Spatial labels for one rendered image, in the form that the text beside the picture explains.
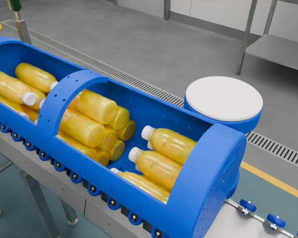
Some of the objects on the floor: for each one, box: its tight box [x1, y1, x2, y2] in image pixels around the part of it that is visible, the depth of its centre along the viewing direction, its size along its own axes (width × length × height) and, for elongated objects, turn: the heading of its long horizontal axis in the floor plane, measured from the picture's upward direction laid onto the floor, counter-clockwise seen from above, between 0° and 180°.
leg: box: [60, 198, 78, 226], centre depth 155 cm, size 6×6×63 cm
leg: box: [19, 170, 61, 238], centre depth 146 cm, size 6×6×63 cm
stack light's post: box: [15, 19, 32, 45], centre depth 178 cm, size 4×4×110 cm
